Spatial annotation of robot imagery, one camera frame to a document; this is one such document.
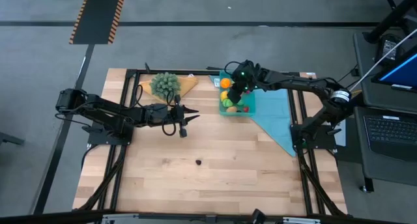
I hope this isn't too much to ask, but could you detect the black hazard-striped floor mat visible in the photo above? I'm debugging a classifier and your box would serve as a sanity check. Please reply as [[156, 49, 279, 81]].
[[68, 0, 127, 45]]

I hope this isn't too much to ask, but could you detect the grey equipment cart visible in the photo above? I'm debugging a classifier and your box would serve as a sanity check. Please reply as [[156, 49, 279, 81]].
[[352, 30, 417, 194]]

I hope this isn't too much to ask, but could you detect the monitor with blue screen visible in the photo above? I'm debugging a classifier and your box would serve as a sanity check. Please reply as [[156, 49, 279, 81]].
[[371, 51, 417, 94]]

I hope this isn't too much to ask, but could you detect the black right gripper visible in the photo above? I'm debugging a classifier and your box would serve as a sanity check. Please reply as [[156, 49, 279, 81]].
[[227, 59, 262, 104]]

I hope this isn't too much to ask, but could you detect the silver aluminium bracket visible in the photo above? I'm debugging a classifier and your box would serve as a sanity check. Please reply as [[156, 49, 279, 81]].
[[282, 216, 322, 224], [100, 213, 139, 224]]

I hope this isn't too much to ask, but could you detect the light blue cloth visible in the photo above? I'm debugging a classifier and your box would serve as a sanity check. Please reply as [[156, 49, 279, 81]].
[[208, 74, 296, 157]]

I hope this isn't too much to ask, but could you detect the mustard yellow cloth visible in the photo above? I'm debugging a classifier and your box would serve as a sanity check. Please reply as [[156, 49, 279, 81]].
[[137, 74, 199, 104]]

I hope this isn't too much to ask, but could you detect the black laptop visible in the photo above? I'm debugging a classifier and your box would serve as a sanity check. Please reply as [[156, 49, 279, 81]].
[[363, 113, 417, 163]]

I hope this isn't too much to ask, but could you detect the teal translucent tupperware container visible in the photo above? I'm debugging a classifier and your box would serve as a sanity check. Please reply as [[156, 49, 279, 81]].
[[218, 69, 257, 117]]

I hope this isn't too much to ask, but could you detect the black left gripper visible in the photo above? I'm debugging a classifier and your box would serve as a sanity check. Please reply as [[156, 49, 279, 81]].
[[171, 94, 201, 139]]

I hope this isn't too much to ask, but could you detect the artificial green potted plant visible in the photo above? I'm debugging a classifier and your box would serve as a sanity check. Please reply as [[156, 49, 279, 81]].
[[149, 72, 182, 100]]

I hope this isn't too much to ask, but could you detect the black stand pole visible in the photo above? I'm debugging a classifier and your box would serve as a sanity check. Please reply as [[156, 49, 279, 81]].
[[363, 0, 417, 44]]

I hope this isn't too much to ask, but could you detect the grey chair leg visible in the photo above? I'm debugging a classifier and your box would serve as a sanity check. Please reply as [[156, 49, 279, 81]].
[[0, 131, 26, 147]]

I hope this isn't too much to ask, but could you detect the white cable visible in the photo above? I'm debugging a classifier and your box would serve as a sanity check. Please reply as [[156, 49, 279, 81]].
[[345, 27, 417, 95]]

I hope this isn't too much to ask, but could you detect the black power adapter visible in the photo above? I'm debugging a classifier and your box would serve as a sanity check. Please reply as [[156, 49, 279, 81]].
[[374, 33, 405, 66]]

